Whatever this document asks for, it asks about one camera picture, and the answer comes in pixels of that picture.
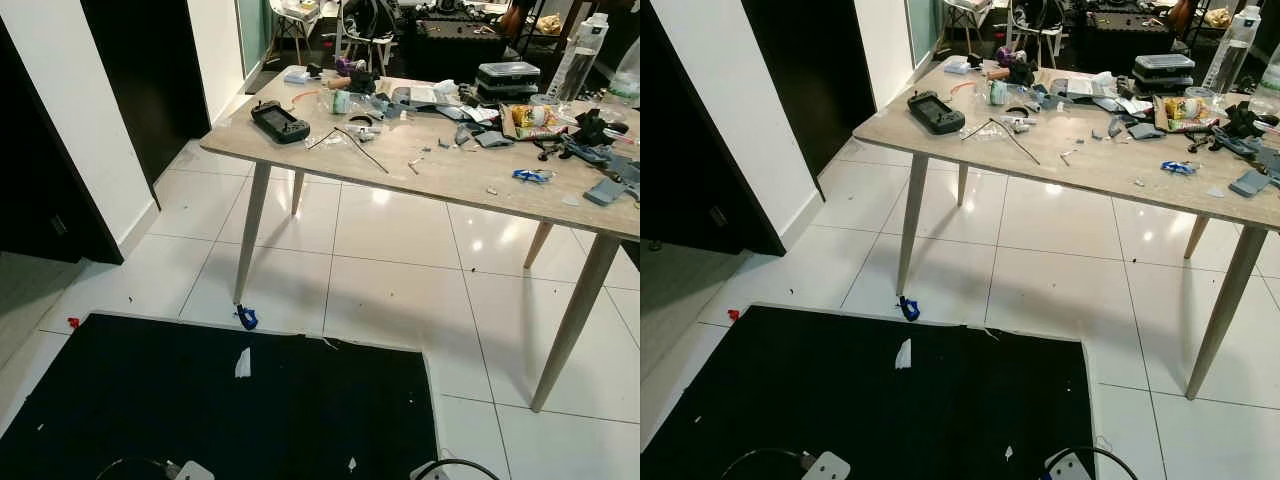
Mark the flat grey plastic piece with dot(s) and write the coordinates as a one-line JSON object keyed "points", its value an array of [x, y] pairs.
{"points": [[604, 192], [1250, 183]]}

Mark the black cabinet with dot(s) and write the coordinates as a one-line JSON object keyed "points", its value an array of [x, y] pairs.
{"points": [[700, 180], [45, 170]]}

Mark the black mechanical part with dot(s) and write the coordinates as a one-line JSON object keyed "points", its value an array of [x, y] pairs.
{"points": [[1245, 120], [592, 128]]}

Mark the blue and white wrapper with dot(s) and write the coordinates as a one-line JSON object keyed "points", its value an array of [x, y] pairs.
{"points": [[1178, 167], [532, 176]]}

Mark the clear bottle with green label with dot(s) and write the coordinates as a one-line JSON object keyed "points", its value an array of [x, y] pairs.
{"points": [[627, 85], [1268, 85]]}

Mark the colourful snack packet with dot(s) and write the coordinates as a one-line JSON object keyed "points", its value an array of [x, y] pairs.
{"points": [[533, 120], [1186, 110]]}

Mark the tall clear plastic bottle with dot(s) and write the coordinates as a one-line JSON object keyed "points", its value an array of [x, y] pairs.
{"points": [[1230, 48], [580, 60]]}

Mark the black tool case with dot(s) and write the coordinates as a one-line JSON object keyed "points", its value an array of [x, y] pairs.
{"points": [[1163, 72], [508, 80]]}

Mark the light wooden table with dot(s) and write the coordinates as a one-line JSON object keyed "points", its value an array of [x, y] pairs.
{"points": [[1050, 165], [440, 175]]}

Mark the black speaker box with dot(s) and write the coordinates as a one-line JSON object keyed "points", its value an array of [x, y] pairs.
{"points": [[1115, 40], [455, 48]]}

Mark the small blue plastic object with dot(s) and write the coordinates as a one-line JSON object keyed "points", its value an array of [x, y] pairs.
{"points": [[247, 319], [909, 309]]}

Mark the white paper scrap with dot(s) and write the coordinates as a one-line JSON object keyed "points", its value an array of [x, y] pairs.
{"points": [[904, 355], [243, 364]]}

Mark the thin black rod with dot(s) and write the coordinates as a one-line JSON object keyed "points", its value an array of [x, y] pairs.
{"points": [[362, 150], [1016, 141]]}

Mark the black floor mat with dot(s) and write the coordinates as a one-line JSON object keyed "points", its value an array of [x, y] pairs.
{"points": [[200, 410], [900, 420]]}

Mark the black handheld controller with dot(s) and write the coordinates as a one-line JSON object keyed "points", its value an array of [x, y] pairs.
{"points": [[935, 112], [280, 122]]}

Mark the black chair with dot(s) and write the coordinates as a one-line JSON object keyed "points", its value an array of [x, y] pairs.
{"points": [[365, 30], [1035, 25]]}

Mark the white chair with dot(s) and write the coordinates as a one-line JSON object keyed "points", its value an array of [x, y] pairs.
{"points": [[965, 15], [295, 18]]}

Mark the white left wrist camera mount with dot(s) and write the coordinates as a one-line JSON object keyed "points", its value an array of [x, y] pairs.
{"points": [[193, 472], [826, 467]]}

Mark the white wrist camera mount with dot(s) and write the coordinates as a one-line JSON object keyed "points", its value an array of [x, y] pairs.
{"points": [[826, 467], [193, 472], [1065, 468], [430, 473]]}

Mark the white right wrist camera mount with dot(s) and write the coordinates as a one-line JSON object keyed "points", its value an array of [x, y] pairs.
{"points": [[1065, 468], [430, 473]]}

